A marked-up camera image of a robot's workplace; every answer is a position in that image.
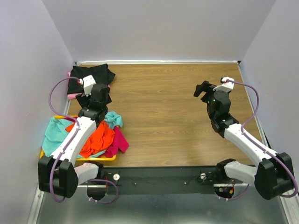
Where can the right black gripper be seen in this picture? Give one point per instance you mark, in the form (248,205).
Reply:
(205,87)

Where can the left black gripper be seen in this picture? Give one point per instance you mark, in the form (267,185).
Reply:
(83,100)

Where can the orange t shirt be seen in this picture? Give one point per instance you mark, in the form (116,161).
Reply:
(99,141)

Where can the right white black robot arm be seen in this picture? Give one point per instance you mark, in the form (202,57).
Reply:
(272,174)

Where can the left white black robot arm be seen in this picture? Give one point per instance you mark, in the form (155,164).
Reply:
(57,173)

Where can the pink folded t shirt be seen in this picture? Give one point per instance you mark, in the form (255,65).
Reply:
(74,88)

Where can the black folded t shirt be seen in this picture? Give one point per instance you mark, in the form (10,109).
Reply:
(101,73)

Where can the teal t shirt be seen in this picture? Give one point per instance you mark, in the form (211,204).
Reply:
(106,141)

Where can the magenta t shirt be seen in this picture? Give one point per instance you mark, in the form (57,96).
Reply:
(119,143)

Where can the yellow plastic bin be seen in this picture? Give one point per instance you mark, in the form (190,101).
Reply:
(98,158)

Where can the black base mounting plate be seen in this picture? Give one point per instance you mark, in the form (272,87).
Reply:
(159,181)

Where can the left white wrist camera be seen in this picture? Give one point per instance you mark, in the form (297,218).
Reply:
(87,82)

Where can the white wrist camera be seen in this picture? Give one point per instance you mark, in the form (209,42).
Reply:
(227,85)
(87,82)

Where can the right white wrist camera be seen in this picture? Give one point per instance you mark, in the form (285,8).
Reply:
(227,85)

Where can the aluminium rail frame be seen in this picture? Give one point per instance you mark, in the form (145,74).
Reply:
(36,205)

